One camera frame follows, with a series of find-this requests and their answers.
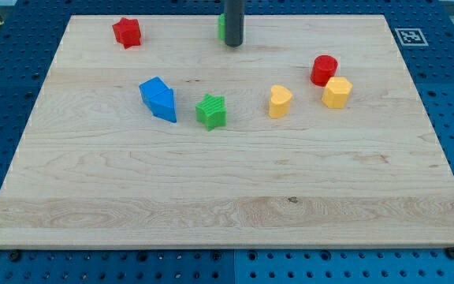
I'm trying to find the blue triangular prism block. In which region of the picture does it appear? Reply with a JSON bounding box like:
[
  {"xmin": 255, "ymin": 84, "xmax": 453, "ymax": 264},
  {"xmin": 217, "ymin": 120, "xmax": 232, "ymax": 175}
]
[{"xmin": 149, "ymin": 88, "xmax": 177, "ymax": 123}]

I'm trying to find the light wooden board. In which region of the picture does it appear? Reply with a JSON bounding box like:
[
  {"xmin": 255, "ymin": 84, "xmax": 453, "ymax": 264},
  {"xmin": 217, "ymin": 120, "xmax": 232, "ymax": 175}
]
[{"xmin": 0, "ymin": 15, "xmax": 454, "ymax": 250}]

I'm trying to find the red star block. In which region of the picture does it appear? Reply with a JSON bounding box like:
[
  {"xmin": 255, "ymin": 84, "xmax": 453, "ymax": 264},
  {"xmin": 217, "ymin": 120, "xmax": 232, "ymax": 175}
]
[{"xmin": 112, "ymin": 17, "xmax": 141, "ymax": 49}]

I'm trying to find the red cylinder block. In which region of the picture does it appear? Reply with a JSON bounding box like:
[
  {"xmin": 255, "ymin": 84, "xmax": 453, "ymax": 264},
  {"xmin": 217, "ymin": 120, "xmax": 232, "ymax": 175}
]
[{"xmin": 310, "ymin": 54, "xmax": 338, "ymax": 87}]

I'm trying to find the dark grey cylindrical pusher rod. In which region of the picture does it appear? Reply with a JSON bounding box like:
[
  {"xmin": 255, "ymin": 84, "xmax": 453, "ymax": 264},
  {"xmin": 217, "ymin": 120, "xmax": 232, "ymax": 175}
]
[{"xmin": 224, "ymin": 0, "xmax": 245, "ymax": 47}]

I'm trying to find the black bolt front right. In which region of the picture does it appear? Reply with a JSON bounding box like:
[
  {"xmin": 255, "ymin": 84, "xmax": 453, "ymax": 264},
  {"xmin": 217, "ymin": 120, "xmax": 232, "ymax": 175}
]
[{"xmin": 445, "ymin": 247, "xmax": 454, "ymax": 260}]

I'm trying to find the blue cube block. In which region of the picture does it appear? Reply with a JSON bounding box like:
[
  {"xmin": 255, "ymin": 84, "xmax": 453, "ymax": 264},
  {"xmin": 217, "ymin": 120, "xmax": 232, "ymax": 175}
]
[{"xmin": 139, "ymin": 77, "xmax": 168, "ymax": 107}]

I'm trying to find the black bolt front left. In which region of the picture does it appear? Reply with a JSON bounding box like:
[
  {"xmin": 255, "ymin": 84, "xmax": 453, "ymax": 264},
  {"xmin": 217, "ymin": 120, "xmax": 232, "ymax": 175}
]
[{"xmin": 8, "ymin": 250, "xmax": 21, "ymax": 263}]

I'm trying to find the yellow hexagon block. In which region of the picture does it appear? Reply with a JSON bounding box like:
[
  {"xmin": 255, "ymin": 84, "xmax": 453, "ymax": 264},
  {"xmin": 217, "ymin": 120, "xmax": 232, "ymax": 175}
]
[{"xmin": 322, "ymin": 77, "xmax": 353, "ymax": 109}]

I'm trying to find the yellow heart block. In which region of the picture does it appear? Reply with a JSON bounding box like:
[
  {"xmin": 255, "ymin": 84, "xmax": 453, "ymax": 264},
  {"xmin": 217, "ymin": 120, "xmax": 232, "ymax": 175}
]
[{"xmin": 269, "ymin": 85, "xmax": 293, "ymax": 119}]

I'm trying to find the black bolt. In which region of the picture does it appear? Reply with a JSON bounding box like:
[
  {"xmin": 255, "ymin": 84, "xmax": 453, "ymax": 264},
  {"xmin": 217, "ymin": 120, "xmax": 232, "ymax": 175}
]
[
  {"xmin": 445, "ymin": 247, "xmax": 454, "ymax": 260},
  {"xmin": 8, "ymin": 250, "xmax": 21, "ymax": 263}
]

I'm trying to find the white fiducial marker tag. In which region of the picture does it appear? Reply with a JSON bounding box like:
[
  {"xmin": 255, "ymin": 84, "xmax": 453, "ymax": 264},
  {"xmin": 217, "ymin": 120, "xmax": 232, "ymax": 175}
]
[{"xmin": 395, "ymin": 28, "xmax": 428, "ymax": 47}]

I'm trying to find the green star block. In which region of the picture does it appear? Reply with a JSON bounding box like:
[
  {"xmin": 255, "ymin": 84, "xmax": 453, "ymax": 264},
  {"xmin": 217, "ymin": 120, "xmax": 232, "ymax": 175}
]
[{"xmin": 195, "ymin": 94, "xmax": 226, "ymax": 131}]

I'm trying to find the green block behind rod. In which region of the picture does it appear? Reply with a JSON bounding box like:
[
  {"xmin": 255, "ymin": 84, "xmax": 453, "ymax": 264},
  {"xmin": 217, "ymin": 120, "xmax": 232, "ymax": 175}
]
[{"xmin": 218, "ymin": 13, "xmax": 225, "ymax": 41}]

